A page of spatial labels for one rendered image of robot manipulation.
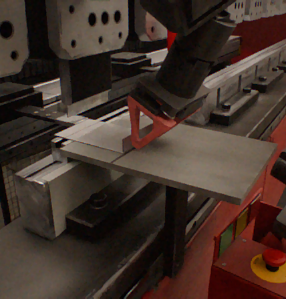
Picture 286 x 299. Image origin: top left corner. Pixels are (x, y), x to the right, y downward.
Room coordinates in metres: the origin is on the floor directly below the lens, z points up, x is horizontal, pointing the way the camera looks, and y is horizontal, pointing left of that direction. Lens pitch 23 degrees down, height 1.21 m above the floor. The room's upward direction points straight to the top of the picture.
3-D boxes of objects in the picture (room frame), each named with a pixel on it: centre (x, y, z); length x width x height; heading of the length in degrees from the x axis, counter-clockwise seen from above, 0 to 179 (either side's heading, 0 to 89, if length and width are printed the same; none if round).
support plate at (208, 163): (0.49, -0.04, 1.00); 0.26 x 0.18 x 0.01; 59
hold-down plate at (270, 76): (1.40, -0.48, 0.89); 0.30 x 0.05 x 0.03; 149
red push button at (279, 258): (0.48, -0.22, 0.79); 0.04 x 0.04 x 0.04
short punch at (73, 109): (0.57, 0.09, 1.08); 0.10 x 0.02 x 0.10; 149
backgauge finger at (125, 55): (1.02, -0.01, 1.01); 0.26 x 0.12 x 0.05; 59
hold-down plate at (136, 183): (0.57, 0.02, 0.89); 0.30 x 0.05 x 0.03; 149
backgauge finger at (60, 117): (0.65, 0.22, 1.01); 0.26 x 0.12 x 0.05; 59
